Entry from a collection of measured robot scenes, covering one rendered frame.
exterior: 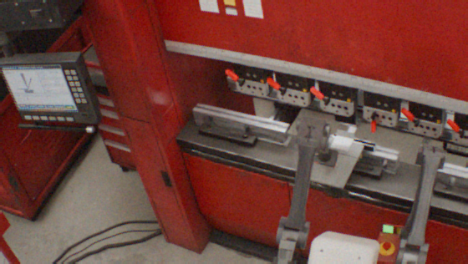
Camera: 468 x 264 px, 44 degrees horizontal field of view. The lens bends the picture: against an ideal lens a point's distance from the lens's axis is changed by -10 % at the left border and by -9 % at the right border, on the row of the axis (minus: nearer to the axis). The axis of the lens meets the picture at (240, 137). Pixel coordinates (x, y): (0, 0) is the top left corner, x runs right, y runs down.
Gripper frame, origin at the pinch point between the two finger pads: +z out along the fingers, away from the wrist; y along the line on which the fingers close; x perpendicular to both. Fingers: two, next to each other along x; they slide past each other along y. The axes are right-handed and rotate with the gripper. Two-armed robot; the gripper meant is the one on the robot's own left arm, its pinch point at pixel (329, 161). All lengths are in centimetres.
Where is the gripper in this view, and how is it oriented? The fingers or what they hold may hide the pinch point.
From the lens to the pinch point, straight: 266.4
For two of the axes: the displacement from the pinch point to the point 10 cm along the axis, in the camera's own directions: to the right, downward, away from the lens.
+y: -8.7, -2.1, 4.4
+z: 3.7, 3.1, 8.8
